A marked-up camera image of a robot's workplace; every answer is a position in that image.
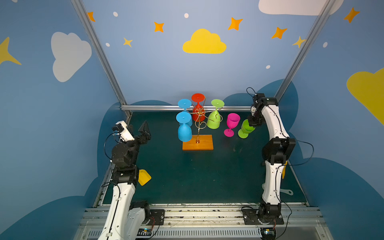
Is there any green wine glass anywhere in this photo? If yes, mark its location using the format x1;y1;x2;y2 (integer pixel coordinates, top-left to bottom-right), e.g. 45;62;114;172
238;119;255;139
207;99;225;130

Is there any pink wine glass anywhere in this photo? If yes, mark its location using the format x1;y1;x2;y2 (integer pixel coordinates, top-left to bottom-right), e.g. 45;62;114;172
224;113;241;138

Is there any blue wine glass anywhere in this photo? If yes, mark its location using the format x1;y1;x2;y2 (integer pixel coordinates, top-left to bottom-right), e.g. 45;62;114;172
178;99;193;127
176;112;192;143

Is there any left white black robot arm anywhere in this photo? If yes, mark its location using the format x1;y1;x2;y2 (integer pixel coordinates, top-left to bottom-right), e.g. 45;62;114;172
99;121;152;240

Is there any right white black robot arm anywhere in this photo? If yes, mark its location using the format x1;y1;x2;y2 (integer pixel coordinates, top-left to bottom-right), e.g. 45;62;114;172
248;93;296;224

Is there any red wine glass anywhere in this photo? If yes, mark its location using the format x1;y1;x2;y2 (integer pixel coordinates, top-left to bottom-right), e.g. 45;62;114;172
191;93;206;123

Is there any back aluminium crossbar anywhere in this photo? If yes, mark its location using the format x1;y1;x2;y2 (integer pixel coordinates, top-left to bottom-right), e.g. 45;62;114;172
121;105;251;112

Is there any yellow toy shovel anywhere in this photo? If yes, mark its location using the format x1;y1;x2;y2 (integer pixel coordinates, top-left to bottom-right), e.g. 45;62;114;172
138;169;152;186

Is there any yellow black work glove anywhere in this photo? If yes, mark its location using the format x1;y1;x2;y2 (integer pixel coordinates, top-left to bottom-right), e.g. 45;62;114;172
282;161;289;179

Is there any white cleaning brush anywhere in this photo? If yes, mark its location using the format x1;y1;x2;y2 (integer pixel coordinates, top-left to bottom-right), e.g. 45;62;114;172
262;183;294;196

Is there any left small circuit board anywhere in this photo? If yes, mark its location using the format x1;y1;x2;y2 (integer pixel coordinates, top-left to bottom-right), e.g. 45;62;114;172
137;229;155;239

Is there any small circuit board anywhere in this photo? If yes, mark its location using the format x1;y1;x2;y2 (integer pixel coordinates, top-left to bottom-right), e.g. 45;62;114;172
137;229;155;239
261;228;277;240

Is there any right small circuit board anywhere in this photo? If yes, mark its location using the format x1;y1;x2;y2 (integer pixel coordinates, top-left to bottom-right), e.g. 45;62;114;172
261;228;277;240

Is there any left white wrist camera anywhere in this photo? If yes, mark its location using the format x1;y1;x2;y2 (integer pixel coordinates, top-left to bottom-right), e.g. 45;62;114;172
112;121;135;143

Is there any wooden base wire glass rack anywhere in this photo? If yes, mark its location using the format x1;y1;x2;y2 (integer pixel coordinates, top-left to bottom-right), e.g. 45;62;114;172
182;106;215;151

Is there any left aluminium frame post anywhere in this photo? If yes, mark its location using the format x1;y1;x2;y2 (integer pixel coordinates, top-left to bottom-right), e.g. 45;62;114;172
71;0;132;120

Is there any aluminium frame post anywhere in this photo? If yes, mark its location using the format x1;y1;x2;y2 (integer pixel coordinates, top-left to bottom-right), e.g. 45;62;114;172
275;0;337;103
71;0;132;120

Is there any right aluminium frame post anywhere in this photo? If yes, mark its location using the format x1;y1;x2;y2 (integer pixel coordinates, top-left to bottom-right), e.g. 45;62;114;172
275;0;337;103

